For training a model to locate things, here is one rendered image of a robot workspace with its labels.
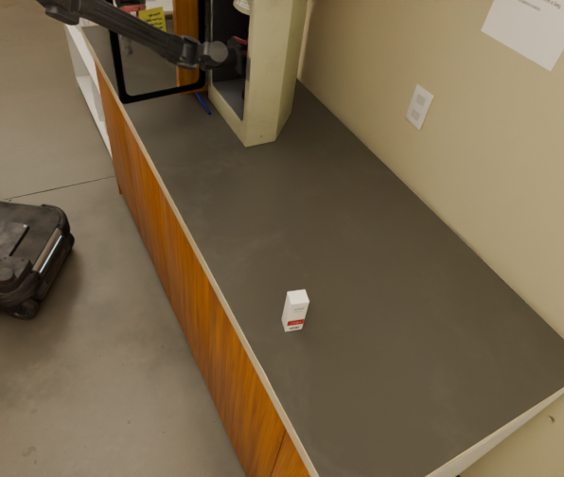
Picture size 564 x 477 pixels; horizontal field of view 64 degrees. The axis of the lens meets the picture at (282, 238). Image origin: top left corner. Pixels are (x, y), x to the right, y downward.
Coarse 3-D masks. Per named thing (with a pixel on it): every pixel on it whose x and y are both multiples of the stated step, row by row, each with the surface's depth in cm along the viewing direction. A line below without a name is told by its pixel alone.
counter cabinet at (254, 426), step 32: (96, 64) 202; (128, 128) 174; (128, 160) 196; (128, 192) 225; (160, 192) 153; (160, 224) 170; (160, 256) 191; (192, 256) 136; (192, 288) 149; (192, 320) 166; (224, 320) 123; (192, 352) 186; (224, 352) 134; (224, 384) 146; (256, 384) 112; (224, 416) 162; (256, 416) 121; (256, 448) 131; (288, 448) 103; (480, 448) 103
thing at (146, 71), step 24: (120, 0) 126; (144, 0) 129; (168, 0) 133; (192, 0) 137; (168, 24) 138; (192, 24) 142; (120, 48) 134; (144, 48) 139; (144, 72) 144; (168, 72) 148; (192, 72) 153
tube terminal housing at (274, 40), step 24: (264, 0) 116; (288, 0) 119; (264, 24) 120; (288, 24) 124; (264, 48) 125; (288, 48) 130; (264, 72) 131; (288, 72) 140; (216, 96) 158; (264, 96) 137; (288, 96) 150; (264, 120) 143
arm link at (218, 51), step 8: (192, 40) 132; (200, 48) 129; (208, 48) 126; (216, 48) 127; (224, 48) 128; (200, 56) 129; (208, 56) 127; (216, 56) 127; (224, 56) 128; (184, 64) 132; (208, 64) 132; (216, 64) 131
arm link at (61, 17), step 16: (80, 0) 103; (96, 0) 106; (64, 16) 102; (80, 16) 107; (96, 16) 107; (112, 16) 110; (128, 16) 114; (128, 32) 115; (144, 32) 118; (160, 32) 122; (160, 48) 124; (176, 48) 127; (192, 48) 132; (176, 64) 135; (192, 64) 133
